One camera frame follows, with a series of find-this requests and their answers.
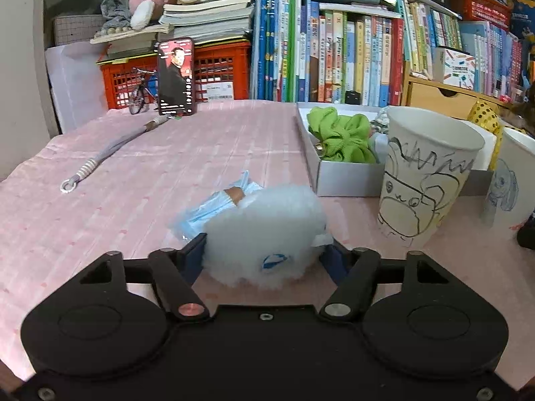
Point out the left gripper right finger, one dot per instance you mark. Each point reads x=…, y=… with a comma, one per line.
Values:
x=354, y=274

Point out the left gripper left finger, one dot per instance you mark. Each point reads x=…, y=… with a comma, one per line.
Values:
x=173, y=273

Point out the blue face mask pack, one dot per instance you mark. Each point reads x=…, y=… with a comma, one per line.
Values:
x=191, y=222

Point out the white cotton stuffing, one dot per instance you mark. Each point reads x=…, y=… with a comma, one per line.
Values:
x=270, y=237

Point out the gold sequin bow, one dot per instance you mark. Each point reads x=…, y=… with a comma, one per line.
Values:
x=485, y=115

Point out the green fabric scrunchie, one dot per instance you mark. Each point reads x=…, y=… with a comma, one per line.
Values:
x=341, y=138

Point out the paper cup with binder clips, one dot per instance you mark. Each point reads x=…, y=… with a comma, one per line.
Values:
x=510, y=198

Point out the white shallow box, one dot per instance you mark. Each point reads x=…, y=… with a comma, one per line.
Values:
x=340, y=179

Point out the pink tablecloth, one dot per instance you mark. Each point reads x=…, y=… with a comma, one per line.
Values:
x=129, y=202

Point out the paper cup with black scribbles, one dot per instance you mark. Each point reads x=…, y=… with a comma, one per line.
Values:
x=428, y=160

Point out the green white checked cloth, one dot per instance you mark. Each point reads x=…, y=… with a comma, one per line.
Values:
x=380, y=123

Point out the wooden drawer organiser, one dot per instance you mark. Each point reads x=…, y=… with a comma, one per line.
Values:
x=447, y=100

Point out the miniature bicycle model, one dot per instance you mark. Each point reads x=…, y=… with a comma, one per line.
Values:
x=144, y=93

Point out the white patterned box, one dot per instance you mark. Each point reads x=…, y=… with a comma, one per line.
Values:
x=453, y=68

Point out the red plastic crate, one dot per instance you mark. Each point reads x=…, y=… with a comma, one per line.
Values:
x=220, y=73

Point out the smartphone on stand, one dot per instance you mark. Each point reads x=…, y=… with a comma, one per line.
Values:
x=176, y=84

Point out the blue cardboard box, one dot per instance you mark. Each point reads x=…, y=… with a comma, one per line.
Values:
x=522, y=18

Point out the row of upright books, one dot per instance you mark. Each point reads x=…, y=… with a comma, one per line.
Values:
x=333, y=51

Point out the right row of books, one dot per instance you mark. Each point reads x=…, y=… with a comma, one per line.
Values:
x=504, y=63

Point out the red basket on books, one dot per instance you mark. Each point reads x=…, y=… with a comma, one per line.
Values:
x=493, y=11

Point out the stack of lying books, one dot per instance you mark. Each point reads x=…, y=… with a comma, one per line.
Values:
x=204, y=22

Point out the grey plush toy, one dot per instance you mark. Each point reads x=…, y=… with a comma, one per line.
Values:
x=117, y=18

